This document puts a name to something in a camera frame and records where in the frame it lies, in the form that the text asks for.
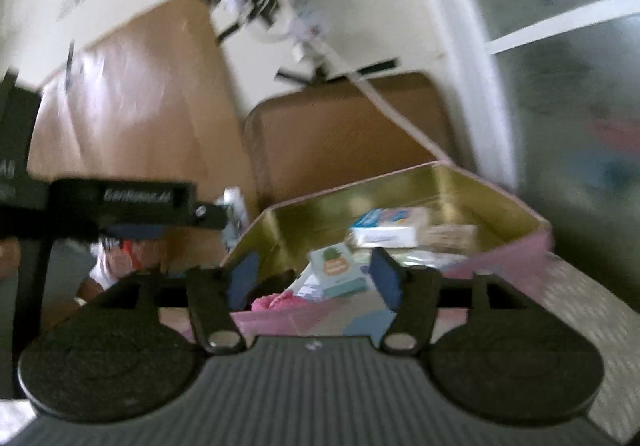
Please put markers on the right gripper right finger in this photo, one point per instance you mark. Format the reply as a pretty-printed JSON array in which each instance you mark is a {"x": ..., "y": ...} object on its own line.
[{"x": 411, "y": 293}]

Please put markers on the red cereal box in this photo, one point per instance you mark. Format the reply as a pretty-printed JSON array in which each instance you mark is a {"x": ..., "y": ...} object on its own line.
[{"x": 143, "y": 254}]

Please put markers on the small pineapple card box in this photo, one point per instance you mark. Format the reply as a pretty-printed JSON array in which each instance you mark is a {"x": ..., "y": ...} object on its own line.
[{"x": 336, "y": 271}]

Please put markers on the person's left hand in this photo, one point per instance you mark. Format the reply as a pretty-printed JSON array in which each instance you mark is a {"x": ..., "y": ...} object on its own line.
[{"x": 10, "y": 257}]

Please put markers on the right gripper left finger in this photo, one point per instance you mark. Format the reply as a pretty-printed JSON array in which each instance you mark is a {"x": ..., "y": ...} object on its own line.
[{"x": 213, "y": 295}]

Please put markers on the blue soft pouch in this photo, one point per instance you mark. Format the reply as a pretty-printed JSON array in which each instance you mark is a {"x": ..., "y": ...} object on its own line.
[{"x": 378, "y": 218}]

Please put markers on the wooden board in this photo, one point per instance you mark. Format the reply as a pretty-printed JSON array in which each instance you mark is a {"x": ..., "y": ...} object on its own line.
[{"x": 151, "y": 100}]

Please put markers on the white power strip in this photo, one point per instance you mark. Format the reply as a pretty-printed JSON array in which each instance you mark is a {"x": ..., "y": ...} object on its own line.
[{"x": 305, "y": 26}]

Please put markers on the white wet wipes pack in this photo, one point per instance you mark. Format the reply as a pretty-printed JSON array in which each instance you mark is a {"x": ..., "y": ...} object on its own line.
[{"x": 401, "y": 237}]

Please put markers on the green milk carton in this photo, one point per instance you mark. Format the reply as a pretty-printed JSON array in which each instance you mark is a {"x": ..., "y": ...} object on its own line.
[{"x": 233, "y": 203}]

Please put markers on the pink macaron tin box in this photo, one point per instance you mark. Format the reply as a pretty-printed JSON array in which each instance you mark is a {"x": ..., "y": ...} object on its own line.
[{"x": 429, "y": 215}]

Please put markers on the brown cardboard panel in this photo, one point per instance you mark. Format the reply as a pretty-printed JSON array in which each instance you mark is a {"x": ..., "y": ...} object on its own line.
[{"x": 321, "y": 138}]

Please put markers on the pink knitted item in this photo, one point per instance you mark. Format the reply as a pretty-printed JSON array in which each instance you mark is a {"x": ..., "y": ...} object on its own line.
[{"x": 279, "y": 301}]

